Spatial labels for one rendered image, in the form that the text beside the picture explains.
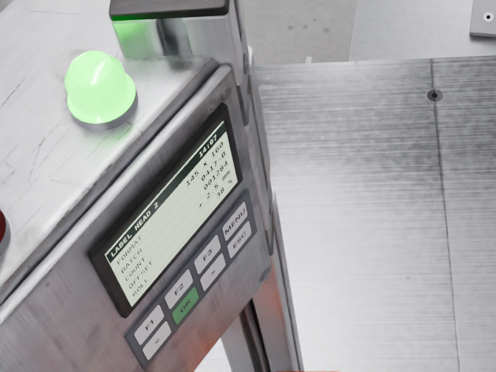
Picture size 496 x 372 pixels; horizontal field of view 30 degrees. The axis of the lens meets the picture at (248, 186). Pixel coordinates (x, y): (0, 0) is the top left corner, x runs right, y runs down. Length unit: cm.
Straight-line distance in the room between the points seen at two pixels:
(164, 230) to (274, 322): 22
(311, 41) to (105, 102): 198
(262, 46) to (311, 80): 115
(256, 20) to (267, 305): 185
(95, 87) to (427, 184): 78
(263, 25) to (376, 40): 117
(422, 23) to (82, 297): 93
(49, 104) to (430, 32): 90
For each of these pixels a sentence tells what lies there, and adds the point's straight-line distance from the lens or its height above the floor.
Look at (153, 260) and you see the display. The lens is 38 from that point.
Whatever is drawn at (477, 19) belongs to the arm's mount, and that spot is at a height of 85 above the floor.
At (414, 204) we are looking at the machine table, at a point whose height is 83.
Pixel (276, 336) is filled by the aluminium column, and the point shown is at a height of 120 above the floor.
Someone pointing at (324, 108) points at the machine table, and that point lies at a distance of 115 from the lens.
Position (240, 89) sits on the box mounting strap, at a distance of 38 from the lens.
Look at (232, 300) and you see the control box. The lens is 48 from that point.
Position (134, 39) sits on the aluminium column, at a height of 149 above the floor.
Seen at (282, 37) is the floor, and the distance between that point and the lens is 233.
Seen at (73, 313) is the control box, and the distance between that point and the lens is 36.
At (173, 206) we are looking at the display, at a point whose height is 144.
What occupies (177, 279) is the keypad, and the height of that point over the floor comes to 139.
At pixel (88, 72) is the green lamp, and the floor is 150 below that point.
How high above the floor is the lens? 175
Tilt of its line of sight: 57 degrees down
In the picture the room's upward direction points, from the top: 12 degrees counter-clockwise
